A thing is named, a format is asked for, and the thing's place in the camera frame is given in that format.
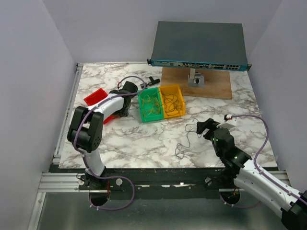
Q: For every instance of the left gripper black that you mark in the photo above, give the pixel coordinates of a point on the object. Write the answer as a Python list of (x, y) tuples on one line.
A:
[(123, 113)]

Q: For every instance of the aluminium frame rail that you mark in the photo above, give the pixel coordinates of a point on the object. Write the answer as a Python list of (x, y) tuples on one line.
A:
[(70, 182)]

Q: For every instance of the blue network switch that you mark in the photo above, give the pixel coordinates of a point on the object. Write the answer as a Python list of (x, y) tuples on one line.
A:
[(195, 45)]

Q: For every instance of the red plastic bin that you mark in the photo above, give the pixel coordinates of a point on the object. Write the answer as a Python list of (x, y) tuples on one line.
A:
[(96, 97)]

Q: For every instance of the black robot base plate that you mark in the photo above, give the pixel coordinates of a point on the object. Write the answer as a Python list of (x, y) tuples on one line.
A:
[(121, 183)]

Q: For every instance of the yellow plastic bin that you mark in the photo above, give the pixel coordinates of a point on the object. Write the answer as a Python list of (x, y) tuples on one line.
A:
[(173, 103)]

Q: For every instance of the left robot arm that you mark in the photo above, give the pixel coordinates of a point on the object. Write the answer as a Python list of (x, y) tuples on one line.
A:
[(85, 131)]

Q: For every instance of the green plastic bin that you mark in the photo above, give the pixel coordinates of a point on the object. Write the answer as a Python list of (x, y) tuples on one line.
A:
[(150, 105)]

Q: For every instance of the wooden board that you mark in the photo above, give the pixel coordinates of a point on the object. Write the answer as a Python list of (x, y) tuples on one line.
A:
[(214, 84)]

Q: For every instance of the black T-handle tool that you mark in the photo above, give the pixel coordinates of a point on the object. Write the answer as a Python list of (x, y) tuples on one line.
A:
[(150, 83)]

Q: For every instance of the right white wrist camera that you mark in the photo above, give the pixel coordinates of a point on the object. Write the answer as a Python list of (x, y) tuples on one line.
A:
[(229, 122)]

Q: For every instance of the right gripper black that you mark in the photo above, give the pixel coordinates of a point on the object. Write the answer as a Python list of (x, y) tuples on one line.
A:
[(209, 123)]

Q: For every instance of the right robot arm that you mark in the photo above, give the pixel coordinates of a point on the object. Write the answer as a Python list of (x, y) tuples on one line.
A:
[(286, 202)]

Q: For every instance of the grey metal bracket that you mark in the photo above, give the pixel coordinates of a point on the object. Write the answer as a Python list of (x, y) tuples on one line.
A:
[(195, 79)]

